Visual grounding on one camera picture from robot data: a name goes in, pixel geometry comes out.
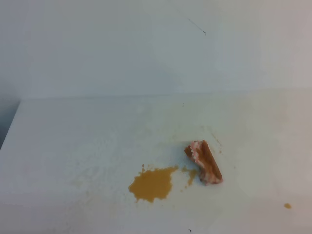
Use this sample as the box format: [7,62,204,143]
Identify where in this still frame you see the pink coffee-stained rag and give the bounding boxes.
[184,140,223,185]

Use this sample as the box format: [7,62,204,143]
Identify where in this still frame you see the large brown coffee puddle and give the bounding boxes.
[128,163,198,203]

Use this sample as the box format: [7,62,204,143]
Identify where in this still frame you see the small coffee drop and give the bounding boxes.
[284,203,292,209]

